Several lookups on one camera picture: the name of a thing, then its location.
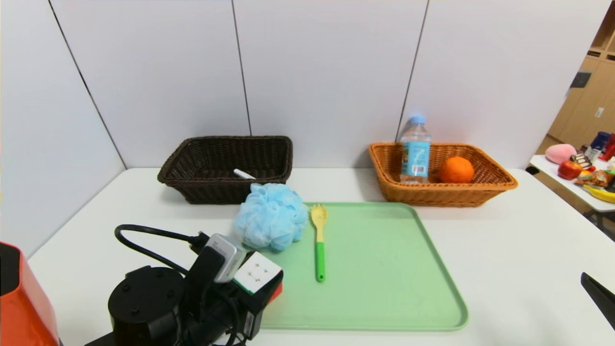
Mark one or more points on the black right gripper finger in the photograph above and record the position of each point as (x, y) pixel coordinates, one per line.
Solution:
(600, 295)

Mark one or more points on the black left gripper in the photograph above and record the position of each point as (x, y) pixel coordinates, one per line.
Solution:
(251, 321)

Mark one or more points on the multicolour puzzle cube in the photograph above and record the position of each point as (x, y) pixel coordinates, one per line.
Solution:
(257, 271)

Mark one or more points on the light blue bath loofah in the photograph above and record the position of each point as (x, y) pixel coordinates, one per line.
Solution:
(271, 218)

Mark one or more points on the white marker pen black tip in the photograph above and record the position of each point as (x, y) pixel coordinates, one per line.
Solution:
(244, 174)

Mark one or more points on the orange fruit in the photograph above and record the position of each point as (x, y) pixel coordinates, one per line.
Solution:
(456, 169)

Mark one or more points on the clear water bottle blue label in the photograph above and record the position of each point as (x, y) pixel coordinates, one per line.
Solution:
(415, 154)

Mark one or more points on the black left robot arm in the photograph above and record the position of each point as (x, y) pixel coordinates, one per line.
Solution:
(144, 302)

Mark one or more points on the dark brown wicker basket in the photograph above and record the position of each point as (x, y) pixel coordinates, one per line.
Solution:
(211, 158)

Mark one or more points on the orange wicker basket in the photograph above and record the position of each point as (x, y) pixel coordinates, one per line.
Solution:
(447, 194)

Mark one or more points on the yellow banana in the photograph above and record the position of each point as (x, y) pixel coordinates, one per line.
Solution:
(603, 194)

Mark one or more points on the white side table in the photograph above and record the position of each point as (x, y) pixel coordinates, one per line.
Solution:
(567, 190)

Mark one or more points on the light green plastic tray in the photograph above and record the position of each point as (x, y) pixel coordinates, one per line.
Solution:
(384, 278)

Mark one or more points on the orange snack packet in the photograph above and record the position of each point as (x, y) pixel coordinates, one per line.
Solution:
(598, 178)

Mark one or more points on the red apple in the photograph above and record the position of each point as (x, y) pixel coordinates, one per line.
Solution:
(570, 169)

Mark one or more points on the brown white chocolate cake toy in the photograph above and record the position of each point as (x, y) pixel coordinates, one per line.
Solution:
(582, 161)

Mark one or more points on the black table corner cap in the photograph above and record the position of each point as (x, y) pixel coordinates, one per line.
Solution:
(532, 169)

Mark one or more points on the pink peach toy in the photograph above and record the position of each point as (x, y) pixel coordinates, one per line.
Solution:
(560, 153)

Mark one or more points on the red drink can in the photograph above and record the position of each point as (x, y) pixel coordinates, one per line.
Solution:
(609, 146)

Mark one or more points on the blue and white can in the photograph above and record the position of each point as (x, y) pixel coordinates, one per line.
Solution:
(600, 140)

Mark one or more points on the light wooden cabinet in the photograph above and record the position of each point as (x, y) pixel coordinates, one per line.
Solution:
(586, 110)

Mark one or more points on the grey box on cabinet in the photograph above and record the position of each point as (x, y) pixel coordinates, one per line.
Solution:
(581, 79)

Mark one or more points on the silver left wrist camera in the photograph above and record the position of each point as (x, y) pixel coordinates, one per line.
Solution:
(228, 257)

